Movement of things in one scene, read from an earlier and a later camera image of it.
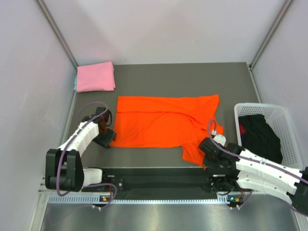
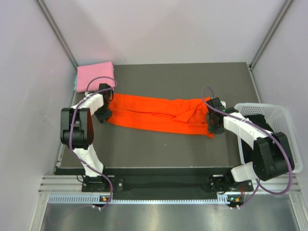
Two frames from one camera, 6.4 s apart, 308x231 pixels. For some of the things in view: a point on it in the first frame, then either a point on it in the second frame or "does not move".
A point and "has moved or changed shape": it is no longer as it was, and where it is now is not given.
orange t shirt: [168, 121] has moved or changed shape
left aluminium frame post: [57, 32] does not move
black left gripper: [111, 136] -> [106, 116]
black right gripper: [207, 163] -> [212, 129]
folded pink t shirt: [96, 77] does not move
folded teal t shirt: [75, 87] does not move
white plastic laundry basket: [279, 121] does not move
